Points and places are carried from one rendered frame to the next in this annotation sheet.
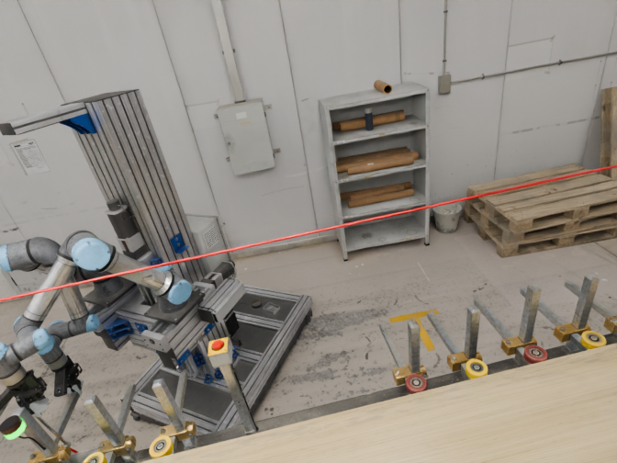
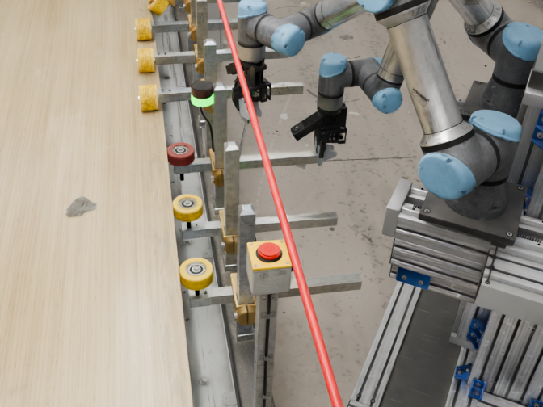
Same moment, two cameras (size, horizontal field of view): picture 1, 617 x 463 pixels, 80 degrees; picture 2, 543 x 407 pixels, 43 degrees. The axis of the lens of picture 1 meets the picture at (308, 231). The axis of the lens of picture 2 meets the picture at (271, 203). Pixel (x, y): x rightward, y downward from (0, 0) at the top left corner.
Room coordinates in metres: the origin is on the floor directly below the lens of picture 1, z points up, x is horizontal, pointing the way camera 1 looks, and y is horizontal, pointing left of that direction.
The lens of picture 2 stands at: (0.86, -0.49, 2.06)
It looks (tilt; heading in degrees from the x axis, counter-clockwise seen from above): 39 degrees down; 82
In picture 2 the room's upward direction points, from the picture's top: 3 degrees clockwise
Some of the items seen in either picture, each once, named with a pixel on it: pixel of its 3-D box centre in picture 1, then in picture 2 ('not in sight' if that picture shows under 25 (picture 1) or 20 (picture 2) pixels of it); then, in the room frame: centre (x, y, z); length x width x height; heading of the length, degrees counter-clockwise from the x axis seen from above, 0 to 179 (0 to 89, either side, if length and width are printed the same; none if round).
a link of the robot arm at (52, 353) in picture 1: (48, 348); (333, 75); (1.25, 1.22, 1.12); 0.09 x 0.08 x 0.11; 11
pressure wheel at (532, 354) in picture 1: (533, 361); not in sight; (0.96, -0.81, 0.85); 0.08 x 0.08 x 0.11
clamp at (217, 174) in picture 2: (50, 457); (218, 167); (0.92, 1.18, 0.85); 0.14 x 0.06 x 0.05; 94
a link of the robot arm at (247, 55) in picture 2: (13, 374); (252, 50); (1.01, 1.17, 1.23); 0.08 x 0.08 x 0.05
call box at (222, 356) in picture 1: (220, 353); (268, 268); (0.98, 0.40, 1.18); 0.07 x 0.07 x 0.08; 4
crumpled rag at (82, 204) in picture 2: not in sight; (78, 203); (0.55, 0.94, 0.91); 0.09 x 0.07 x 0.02; 38
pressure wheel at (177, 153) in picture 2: not in sight; (181, 164); (0.81, 1.19, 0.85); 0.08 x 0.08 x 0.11
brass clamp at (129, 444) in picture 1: (117, 446); (230, 231); (0.94, 0.93, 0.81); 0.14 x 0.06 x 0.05; 94
